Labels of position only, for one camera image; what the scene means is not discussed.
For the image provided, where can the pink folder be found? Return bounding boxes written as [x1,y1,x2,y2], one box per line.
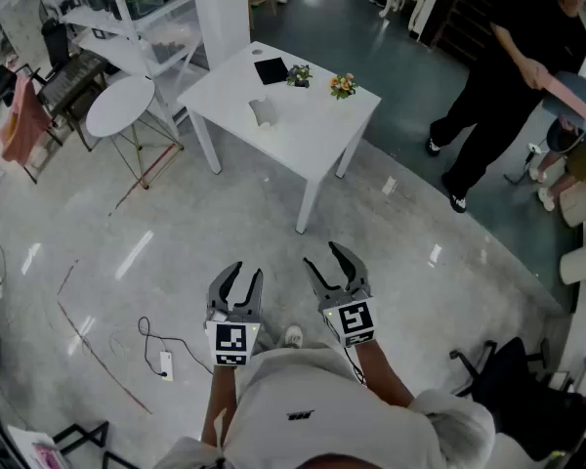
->
[540,69,586,122]

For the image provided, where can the white power strip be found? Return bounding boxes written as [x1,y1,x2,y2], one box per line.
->
[158,350,175,383]

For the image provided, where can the black office chair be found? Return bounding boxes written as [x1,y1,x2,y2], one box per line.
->
[447,336,586,464]

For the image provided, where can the black floor cable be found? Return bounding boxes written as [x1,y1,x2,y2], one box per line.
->
[137,316,215,378]

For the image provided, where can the black bin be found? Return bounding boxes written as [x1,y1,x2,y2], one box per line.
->
[40,16,72,71]

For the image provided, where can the white metal shelving rack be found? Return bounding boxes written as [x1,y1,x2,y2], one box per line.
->
[37,0,212,139]

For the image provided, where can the dark wooden side table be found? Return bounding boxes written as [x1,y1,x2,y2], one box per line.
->
[35,50,110,154]

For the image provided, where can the person's left forearm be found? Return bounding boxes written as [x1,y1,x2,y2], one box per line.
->
[200,362,239,448]

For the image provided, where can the person's grey trousers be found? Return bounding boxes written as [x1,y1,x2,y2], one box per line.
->
[252,327,284,357]

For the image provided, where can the purple potted flowers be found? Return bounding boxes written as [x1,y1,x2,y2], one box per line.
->
[285,64,314,90]

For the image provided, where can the person's right forearm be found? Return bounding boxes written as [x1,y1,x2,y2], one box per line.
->
[354,340,416,409]

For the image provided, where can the black cloth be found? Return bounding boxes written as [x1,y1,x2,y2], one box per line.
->
[253,57,291,87]

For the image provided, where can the white square table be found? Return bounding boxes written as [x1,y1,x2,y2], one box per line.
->
[176,40,383,235]

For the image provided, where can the pink cloth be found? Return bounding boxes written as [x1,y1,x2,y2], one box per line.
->
[0,72,54,166]

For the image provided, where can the round white side table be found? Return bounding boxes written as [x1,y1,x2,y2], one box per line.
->
[85,74,186,191]

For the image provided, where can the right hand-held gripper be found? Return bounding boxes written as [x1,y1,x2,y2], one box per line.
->
[302,240,377,350]

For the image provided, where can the orange potted flowers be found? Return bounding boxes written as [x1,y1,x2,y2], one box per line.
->
[328,71,359,102]

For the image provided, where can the dark wooden staircase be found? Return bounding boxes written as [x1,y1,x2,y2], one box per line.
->
[430,0,497,64]

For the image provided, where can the white paper roll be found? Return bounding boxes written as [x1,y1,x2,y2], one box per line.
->
[559,238,586,286]

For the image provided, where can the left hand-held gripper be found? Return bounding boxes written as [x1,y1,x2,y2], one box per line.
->
[204,261,265,368]

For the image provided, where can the clear plastic storage bin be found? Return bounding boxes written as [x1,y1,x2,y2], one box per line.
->
[136,15,201,75]

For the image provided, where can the person's white shirt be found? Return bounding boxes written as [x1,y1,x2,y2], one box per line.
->
[153,342,497,469]

